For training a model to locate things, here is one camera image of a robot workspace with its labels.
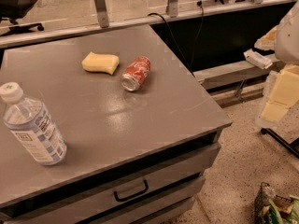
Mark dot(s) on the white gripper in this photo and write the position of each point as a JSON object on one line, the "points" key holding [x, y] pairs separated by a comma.
{"points": [[288, 37]]}

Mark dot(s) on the yellow sponge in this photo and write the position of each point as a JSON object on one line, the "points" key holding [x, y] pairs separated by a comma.
{"points": [[106, 63]]}

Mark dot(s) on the clear plastic water bottle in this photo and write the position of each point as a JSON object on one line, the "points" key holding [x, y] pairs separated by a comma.
{"points": [[30, 122]]}

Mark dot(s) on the white packet on ledge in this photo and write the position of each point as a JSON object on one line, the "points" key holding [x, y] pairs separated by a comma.
{"points": [[257, 59]]}

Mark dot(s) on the basket of snack bags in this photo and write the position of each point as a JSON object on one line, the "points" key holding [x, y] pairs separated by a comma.
{"points": [[270, 208]]}

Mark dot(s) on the grey drawer cabinet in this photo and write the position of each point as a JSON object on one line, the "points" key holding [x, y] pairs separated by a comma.
{"points": [[166, 132]]}

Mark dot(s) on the red soda can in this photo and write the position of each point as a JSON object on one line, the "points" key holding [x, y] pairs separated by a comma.
{"points": [[135, 74]]}

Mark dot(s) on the metal railing post middle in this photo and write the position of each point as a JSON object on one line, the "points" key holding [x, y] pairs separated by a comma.
{"points": [[172, 8]]}

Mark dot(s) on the black drawer handle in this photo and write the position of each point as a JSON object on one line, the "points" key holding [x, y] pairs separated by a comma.
{"points": [[121, 199]]}

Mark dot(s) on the metal railing post left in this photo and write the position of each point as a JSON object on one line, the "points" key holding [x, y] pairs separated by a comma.
{"points": [[101, 11]]}

